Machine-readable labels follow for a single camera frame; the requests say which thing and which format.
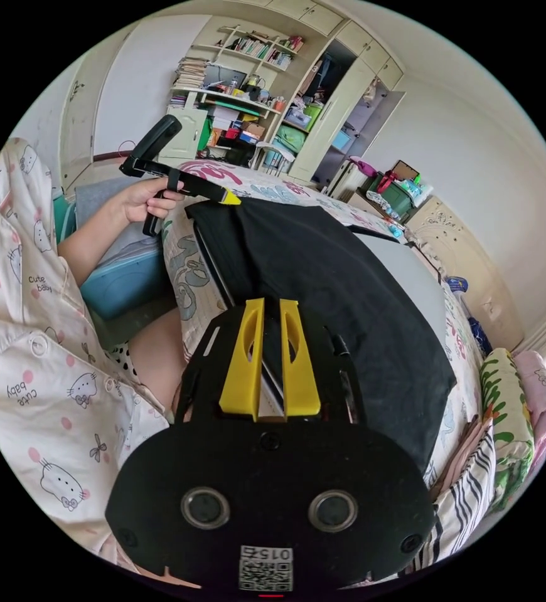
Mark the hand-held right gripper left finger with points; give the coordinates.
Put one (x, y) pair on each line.
(241, 367)

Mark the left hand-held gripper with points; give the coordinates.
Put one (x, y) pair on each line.
(193, 184)

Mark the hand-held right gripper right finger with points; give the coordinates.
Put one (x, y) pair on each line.
(300, 376)

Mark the black short sleeve shirt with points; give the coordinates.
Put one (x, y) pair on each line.
(348, 291)

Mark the person's left forearm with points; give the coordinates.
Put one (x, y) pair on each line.
(87, 237)

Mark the person's left hand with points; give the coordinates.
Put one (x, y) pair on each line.
(134, 200)

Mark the white stool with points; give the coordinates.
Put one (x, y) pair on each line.
(269, 155)

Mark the cream desk shelf with books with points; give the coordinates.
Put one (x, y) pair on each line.
(235, 110)

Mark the cream wardrobe cupboard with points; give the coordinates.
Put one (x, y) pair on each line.
(343, 117)

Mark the grey folding board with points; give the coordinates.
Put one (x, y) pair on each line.
(409, 273)

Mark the green storage box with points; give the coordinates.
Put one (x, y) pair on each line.
(390, 194)

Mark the person's body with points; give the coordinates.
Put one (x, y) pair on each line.
(42, 376)

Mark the pile of clothes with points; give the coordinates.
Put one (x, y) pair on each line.
(506, 409)

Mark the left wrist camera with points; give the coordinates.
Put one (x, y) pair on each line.
(157, 137)

